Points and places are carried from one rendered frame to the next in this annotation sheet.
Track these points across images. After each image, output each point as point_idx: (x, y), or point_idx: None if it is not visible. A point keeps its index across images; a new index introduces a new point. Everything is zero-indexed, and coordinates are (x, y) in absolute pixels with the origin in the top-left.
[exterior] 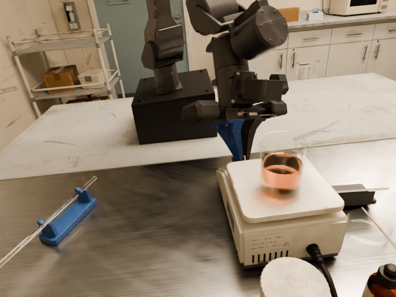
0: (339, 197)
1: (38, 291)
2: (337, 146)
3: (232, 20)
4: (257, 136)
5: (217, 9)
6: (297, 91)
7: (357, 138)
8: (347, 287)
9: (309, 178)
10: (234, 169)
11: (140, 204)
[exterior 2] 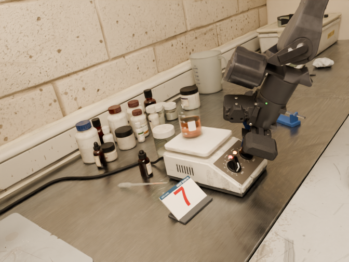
0: (168, 146)
1: None
2: (240, 260)
3: (265, 54)
4: (325, 219)
5: (279, 42)
6: None
7: None
8: (158, 173)
9: (186, 145)
10: (223, 130)
11: (274, 139)
